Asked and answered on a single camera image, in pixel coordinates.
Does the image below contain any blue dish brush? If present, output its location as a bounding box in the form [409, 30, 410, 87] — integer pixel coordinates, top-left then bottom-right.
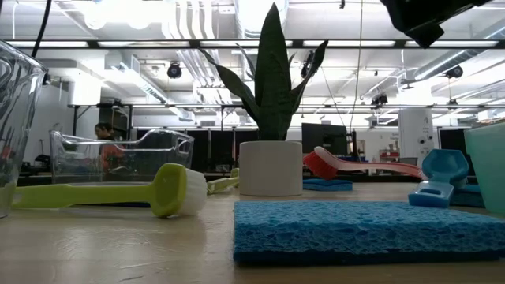
[408, 148, 470, 209]

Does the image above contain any translucent green plastic bin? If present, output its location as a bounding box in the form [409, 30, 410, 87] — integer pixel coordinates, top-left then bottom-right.
[463, 122, 505, 216]

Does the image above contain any white column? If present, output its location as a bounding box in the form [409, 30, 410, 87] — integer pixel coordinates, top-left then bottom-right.
[397, 108, 435, 171]

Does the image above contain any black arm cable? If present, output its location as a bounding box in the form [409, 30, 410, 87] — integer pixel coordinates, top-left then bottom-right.
[30, 0, 53, 58]

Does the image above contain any snake plant in white pot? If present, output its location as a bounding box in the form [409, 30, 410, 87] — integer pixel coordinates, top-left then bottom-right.
[199, 2, 329, 197]

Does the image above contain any green dish brush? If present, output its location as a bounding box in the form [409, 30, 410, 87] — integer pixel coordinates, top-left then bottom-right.
[205, 167, 241, 196]
[11, 163, 208, 219]

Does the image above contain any person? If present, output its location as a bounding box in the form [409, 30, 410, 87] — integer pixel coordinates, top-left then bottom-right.
[93, 121, 125, 173]

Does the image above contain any red tool shelf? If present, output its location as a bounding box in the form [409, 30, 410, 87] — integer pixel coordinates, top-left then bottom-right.
[378, 148, 400, 163]

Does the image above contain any clear plastic bin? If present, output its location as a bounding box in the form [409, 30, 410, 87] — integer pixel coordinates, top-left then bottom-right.
[0, 39, 48, 220]
[49, 129, 195, 185]

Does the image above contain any white ceiling unit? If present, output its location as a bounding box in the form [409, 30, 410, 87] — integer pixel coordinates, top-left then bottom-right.
[67, 80, 103, 107]

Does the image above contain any black monitor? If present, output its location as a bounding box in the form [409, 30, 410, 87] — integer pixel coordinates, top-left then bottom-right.
[301, 122, 348, 155]

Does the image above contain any thin hanging wire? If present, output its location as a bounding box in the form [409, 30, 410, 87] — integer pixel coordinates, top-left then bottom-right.
[348, 0, 365, 133]

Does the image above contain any metal ventilation duct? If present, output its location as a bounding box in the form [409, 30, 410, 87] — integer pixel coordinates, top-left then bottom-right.
[412, 19, 505, 82]

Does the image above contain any black partition panel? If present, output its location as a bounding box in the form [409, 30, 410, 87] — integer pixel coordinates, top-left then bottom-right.
[439, 127, 477, 178]
[193, 129, 240, 174]

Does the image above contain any red dish brush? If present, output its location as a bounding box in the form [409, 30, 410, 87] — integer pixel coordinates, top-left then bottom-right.
[302, 145, 425, 181]

